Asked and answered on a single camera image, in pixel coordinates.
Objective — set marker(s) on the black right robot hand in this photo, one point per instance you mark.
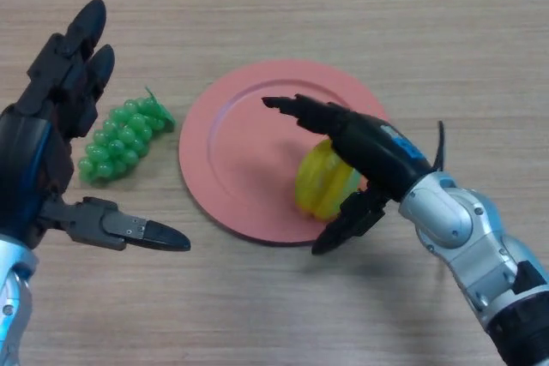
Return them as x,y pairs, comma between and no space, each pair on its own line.
377,151

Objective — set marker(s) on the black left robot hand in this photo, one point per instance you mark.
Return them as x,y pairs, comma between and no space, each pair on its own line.
30,160

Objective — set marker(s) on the yellow starfruit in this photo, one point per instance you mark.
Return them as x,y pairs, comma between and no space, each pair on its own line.
317,181

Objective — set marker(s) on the pink round plate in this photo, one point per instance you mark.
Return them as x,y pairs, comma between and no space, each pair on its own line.
249,160

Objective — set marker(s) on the green grape bunch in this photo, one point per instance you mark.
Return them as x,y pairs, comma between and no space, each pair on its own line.
124,143

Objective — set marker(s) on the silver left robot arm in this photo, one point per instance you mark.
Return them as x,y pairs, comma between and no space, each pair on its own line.
15,297

